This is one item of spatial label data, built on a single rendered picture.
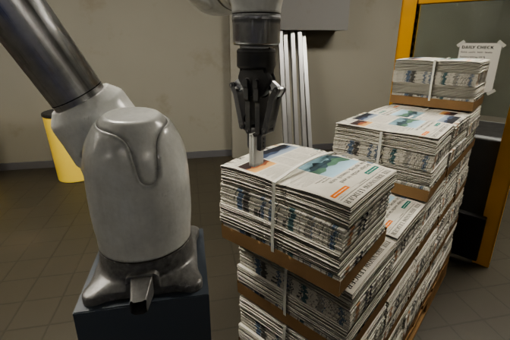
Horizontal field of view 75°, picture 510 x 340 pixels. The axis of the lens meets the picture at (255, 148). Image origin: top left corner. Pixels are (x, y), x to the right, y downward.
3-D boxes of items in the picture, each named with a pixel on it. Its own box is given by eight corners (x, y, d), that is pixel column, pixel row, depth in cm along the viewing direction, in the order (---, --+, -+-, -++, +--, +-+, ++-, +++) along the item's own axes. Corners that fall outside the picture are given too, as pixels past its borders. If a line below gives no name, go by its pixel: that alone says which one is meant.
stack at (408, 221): (237, 422, 126) (234, 231, 100) (366, 270, 209) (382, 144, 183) (328, 514, 102) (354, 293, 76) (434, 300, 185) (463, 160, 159)
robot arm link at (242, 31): (253, 17, 67) (254, 48, 69) (221, 14, 61) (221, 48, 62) (291, 14, 61) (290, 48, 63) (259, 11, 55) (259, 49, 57)
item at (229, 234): (221, 237, 96) (220, 223, 95) (279, 202, 117) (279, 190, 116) (264, 257, 87) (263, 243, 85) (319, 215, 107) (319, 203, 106)
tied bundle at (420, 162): (328, 177, 140) (333, 124, 132) (357, 158, 161) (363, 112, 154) (426, 204, 117) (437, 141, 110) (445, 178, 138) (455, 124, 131)
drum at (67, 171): (104, 167, 378) (95, 105, 356) (94, 182, 337) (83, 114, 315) (62, 170, 370) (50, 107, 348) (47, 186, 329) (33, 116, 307)
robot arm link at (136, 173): (102, 278, 47) (76, 130, 41) (89, 221, 62) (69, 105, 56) (207, 244, 55) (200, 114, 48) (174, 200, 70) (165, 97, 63)
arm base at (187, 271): (71, 329, 46) (64, 297, 44) (107, 239, 67) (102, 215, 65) (204, 310, 49) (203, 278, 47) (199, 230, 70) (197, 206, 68)
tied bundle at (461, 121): (360, 158, 162) (364, 111, 155) (383, 145, 183) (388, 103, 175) (445, 179, 138) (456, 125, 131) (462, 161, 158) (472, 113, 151)
